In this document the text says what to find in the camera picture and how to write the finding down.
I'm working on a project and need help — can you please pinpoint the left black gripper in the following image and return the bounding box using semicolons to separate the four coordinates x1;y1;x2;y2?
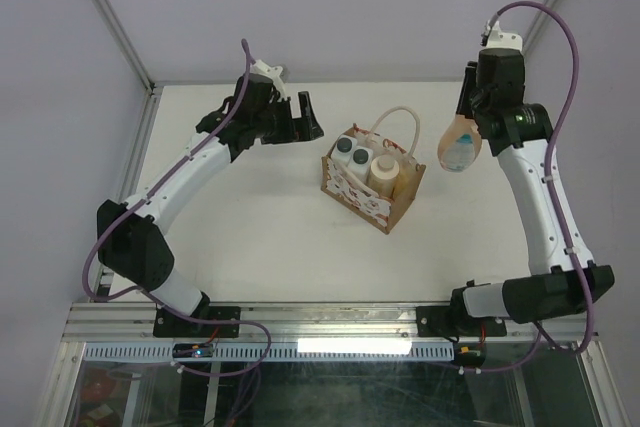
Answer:
253;92;323;145

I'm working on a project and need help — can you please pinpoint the white bottle grey cap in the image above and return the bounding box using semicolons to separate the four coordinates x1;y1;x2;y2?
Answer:
347;146;374;184
331;135;358;170

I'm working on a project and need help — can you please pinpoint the peach lotion bottle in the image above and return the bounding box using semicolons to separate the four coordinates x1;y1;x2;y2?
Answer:
437;114;482;173

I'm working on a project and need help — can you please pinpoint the cream round jar bottle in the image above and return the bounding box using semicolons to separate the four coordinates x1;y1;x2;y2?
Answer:
367;154;400;197

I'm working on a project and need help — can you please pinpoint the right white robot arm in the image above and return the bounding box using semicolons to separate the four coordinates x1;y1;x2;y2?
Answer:
447;47;615;334

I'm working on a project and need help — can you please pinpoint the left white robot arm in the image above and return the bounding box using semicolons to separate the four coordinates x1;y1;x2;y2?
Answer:
95;74;324;336

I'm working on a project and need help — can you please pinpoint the black connector box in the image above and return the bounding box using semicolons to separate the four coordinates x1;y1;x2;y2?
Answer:
452;345;486;368

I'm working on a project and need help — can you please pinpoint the small circuit board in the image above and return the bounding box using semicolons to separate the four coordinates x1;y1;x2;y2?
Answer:
172;343;215;359

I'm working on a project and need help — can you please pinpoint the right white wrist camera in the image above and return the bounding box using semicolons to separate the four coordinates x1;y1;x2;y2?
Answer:
481;20;523;52

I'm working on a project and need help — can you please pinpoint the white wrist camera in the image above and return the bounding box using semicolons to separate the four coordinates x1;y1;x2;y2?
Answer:
250;59;289;98
481;20;523;52

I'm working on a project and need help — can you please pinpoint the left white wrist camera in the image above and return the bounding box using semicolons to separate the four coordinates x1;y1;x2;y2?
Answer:
250;59;289;98

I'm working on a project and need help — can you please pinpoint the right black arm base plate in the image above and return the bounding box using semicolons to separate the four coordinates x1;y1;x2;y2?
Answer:
415;305;507;342

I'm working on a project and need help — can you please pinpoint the white slotted cable duct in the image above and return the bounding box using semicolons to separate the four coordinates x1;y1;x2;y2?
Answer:
84;337;454;364

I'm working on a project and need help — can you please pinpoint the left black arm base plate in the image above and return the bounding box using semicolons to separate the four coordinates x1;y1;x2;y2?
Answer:
152;304;241;339

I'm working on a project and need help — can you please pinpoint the aluminium mounting rail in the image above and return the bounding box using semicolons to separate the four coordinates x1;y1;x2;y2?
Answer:
62;299;600;348

